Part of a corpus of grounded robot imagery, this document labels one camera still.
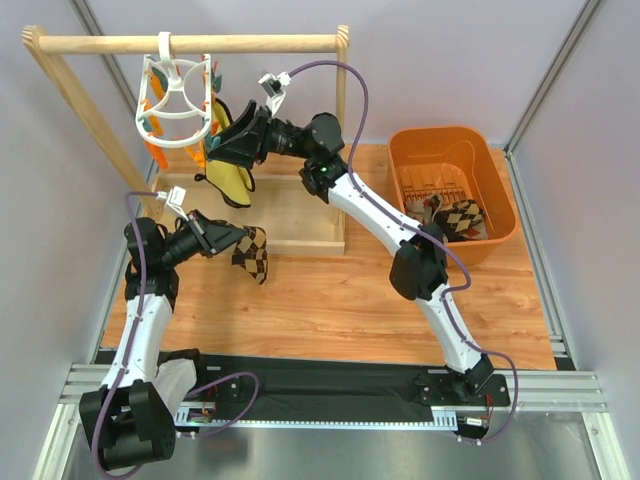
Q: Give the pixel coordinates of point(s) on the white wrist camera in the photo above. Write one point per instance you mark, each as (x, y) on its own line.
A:
(275, 88)
(174, 199)

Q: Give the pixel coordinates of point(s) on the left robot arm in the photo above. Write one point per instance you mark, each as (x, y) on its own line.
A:
(129, 419)

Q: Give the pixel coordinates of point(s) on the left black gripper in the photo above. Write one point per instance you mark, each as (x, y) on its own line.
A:
(201, 235)

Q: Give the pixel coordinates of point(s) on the grey black long sock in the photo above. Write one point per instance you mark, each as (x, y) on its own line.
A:
(233, 182)

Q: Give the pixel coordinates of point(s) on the dark brown argyle sock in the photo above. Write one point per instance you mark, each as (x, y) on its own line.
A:
(251, 254)

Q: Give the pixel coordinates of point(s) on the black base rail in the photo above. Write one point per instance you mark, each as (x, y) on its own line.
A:
(231, 390)

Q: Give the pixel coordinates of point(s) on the orange plastic basket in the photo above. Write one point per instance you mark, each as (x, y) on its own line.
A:
(456, 163)

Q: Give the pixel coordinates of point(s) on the white round clip hanger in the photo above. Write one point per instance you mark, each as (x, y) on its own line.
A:
(175, 106)

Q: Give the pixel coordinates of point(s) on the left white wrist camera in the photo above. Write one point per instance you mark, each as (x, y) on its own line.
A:
(174, 199)

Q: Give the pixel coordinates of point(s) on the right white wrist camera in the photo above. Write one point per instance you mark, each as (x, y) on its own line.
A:
(275, 88)

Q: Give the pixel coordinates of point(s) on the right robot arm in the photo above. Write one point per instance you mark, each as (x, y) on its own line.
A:
(419, 268)

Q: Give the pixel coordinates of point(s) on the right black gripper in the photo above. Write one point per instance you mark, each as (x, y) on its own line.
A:
(260, 133)

